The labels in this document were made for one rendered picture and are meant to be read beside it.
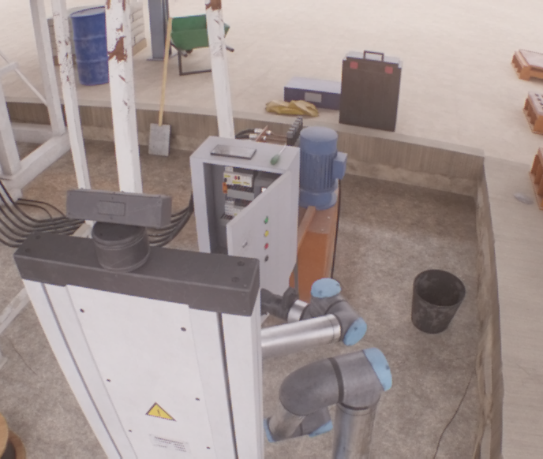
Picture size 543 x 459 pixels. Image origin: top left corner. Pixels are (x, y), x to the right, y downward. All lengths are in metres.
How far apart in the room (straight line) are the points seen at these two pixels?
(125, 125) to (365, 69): 2.91
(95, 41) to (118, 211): 5.40
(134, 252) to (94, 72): 5.50
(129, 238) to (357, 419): 0.84
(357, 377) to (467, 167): 3.32
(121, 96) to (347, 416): 1.19
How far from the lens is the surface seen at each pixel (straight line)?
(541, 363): 2.65
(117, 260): 0.60
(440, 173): 4.34
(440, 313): 2.88
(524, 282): 3.08
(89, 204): 0.61
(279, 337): 1.35
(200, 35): 5.86
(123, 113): 1.68
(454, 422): 2.69
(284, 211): 1.91
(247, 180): 2.07
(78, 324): 0.74
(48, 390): 2.89
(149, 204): 0.57
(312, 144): 2.63
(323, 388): 1.15
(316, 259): 2.76
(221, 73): 2.48
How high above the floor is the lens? 2.17
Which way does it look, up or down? 36 degrees down
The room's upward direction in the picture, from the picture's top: straight up
